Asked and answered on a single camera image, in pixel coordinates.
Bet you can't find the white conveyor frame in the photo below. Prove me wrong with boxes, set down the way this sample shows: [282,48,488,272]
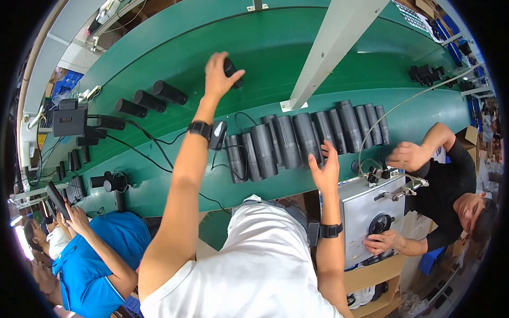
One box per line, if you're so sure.
[18,0,104,167]

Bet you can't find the person's body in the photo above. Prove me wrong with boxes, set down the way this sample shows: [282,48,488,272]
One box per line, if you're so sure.
[137,179,354,318]

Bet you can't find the white power strip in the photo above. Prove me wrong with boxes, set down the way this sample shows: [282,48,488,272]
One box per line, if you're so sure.
[77,85,102,103]

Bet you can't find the black fixture stand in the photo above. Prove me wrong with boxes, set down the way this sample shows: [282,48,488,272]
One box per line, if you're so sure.
[89,171,134,213]

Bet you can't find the cluster of black tubes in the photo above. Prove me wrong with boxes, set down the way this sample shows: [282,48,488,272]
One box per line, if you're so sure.
[55,115,126,183]

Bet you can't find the silver metal machine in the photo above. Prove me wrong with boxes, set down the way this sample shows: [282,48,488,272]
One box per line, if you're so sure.
[338,157,430,271]

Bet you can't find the shelf with blue crates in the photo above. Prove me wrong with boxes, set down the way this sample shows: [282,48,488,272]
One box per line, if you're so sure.
[392,0,498,96]

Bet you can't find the blue plastic bin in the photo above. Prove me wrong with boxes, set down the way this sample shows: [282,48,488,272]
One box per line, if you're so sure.
[419,246,448,277]

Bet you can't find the person's left hand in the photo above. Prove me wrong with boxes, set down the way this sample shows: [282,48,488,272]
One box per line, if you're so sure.
[204,51,246,101]

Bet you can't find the open cardboard box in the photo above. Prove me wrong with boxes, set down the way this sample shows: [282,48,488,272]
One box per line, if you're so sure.
[344,254,406,318]

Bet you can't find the white hose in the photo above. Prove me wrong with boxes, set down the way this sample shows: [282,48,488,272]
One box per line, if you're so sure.
[357,64,484,177]

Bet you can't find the black ribbed part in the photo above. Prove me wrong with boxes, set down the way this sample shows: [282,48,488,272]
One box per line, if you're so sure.
[65,175,87,203]

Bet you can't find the black tablet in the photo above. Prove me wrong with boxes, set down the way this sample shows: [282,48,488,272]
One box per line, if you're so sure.
[45,181,72,221]

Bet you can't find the black power supply box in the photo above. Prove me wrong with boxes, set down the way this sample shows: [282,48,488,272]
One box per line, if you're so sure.
[52,99,89,138]

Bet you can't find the long black cable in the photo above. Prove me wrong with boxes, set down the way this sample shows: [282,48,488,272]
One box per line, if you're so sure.
[87,115,233,215]

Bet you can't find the black cylinder speaker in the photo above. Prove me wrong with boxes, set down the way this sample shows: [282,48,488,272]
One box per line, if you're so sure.
[151,80,188,106]
[223,58,244,89]
[115,98,148,118]
[133,89,167,113]

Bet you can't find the person's right hand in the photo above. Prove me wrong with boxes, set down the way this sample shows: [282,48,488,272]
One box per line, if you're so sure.
[308,140,340,196]

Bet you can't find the cardboard carton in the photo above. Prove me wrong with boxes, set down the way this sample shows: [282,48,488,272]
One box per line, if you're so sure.
[455,125,480,175]

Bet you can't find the blue plastic crate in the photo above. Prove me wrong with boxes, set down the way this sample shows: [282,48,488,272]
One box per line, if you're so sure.
[51,69,85,98]

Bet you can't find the black wrist band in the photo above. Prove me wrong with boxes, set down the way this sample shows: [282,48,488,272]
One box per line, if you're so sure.
[187,120,229,151]
[307,221,344,247]

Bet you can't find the group of small black parts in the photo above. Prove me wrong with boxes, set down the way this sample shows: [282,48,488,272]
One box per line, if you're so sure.
[408,64,476,92]

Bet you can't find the row of perforated grey cylinders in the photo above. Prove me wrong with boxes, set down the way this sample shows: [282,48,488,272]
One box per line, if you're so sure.
[225,99,391,184]

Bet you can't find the white metal post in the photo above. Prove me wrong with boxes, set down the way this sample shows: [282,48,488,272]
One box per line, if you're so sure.
[280,0,390,113]

